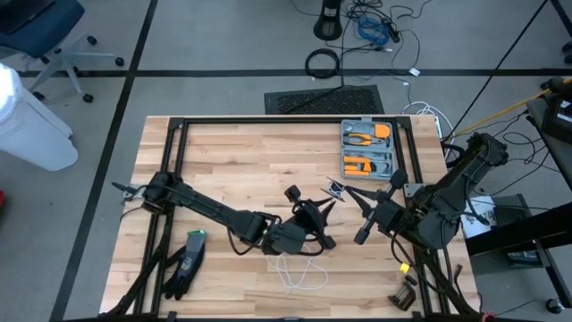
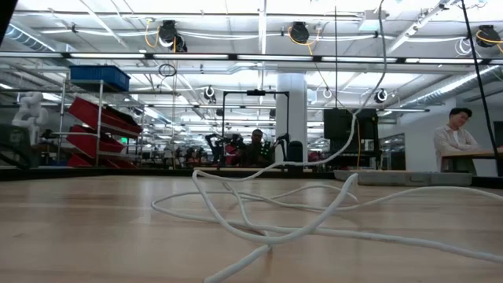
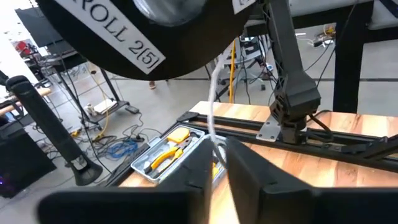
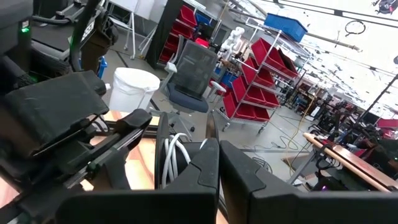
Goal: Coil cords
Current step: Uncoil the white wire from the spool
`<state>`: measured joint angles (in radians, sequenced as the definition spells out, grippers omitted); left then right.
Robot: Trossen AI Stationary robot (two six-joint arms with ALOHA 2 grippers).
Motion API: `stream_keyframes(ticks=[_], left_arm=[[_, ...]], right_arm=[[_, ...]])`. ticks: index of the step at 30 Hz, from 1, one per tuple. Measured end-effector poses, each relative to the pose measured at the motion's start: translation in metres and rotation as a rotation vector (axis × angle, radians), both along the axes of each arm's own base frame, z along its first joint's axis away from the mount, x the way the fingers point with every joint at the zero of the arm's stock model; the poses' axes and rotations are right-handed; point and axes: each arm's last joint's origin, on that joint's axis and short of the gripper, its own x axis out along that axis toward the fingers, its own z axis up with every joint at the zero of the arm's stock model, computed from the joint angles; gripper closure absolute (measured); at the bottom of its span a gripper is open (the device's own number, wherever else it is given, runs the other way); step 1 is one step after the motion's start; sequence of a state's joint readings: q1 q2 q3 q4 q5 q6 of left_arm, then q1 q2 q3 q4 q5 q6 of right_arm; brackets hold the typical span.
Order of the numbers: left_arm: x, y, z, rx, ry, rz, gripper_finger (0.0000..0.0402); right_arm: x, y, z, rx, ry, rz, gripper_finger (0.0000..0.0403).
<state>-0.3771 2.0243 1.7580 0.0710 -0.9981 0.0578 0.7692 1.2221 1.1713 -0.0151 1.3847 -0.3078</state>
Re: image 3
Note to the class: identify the orange tape measure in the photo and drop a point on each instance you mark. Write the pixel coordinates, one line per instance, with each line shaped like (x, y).
(178, 134)

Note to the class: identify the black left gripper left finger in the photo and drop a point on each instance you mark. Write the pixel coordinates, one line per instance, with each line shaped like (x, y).
(124, 208)

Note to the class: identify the black monitor on stand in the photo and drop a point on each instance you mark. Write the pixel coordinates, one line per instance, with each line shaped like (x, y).
(37, 28)

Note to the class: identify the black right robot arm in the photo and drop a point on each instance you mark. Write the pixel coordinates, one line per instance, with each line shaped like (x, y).
(295, 93)

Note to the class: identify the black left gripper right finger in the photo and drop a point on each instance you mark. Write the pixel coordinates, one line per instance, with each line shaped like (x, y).
(311, 208)

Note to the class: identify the black equipment box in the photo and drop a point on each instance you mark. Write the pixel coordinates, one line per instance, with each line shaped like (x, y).
(21, 161)

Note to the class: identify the black power strip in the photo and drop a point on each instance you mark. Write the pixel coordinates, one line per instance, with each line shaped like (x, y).
(132, 109)

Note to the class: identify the person's foot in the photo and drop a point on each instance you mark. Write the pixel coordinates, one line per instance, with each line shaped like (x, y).
(152, 85)

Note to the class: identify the black tower stand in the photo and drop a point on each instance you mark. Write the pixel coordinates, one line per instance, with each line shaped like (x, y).
(46, 124)

